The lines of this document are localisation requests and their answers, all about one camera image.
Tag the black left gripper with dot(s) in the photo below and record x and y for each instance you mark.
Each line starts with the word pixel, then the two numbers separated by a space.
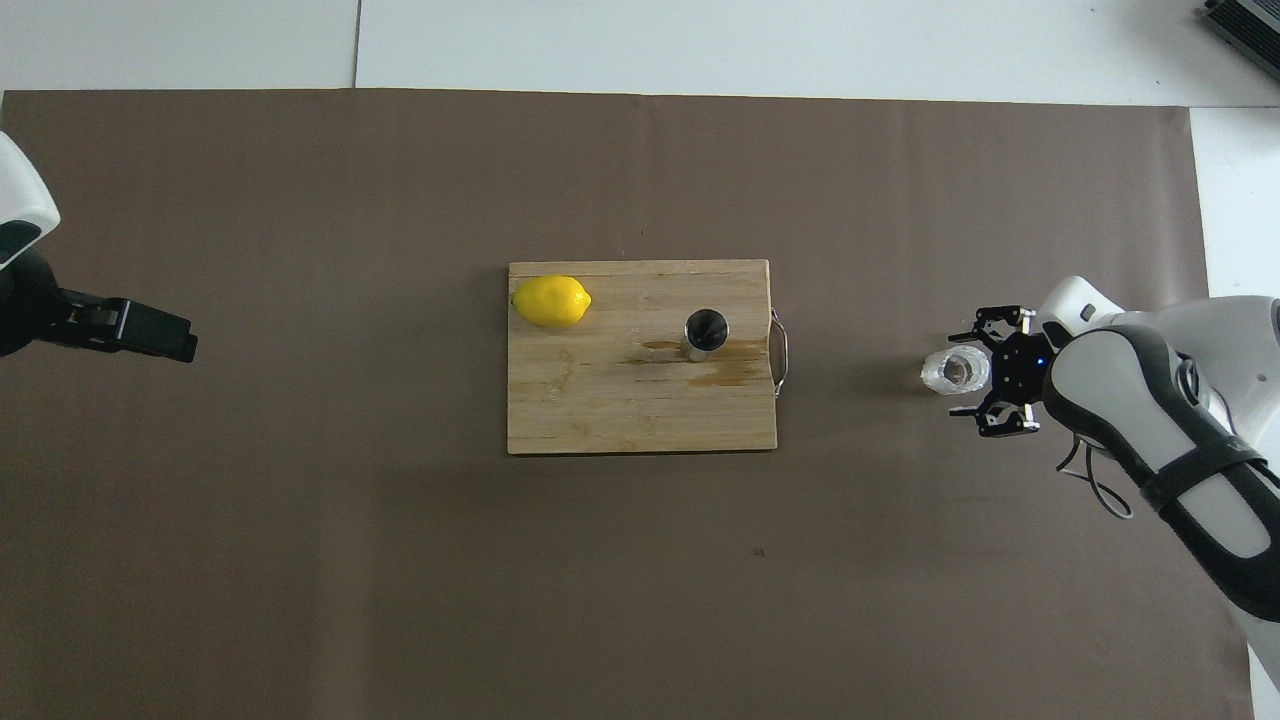
pixel 25 310

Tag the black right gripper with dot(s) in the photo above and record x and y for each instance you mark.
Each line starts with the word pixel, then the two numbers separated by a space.
pixel 1020 365

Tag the clear plastic cup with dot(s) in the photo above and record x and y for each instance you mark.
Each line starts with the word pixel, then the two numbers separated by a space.
pixel 935 375

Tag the steel double jigger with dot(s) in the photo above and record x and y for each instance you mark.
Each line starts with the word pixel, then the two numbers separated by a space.
pixel 706 330

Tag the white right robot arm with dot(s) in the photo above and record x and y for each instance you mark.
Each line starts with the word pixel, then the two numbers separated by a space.
pixel 1150 400

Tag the brown paper table mat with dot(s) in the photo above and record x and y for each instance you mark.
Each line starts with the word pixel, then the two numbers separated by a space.
pixel 400 550

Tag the wooden cutting board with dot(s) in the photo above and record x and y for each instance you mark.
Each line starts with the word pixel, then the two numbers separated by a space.
pixel 620 400

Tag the yellow lemon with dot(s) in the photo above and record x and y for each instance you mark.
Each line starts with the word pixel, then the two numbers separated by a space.
pixel 550 302

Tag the grey ribbed metal device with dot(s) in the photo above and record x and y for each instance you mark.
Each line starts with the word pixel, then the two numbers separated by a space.
pixel 1245 22

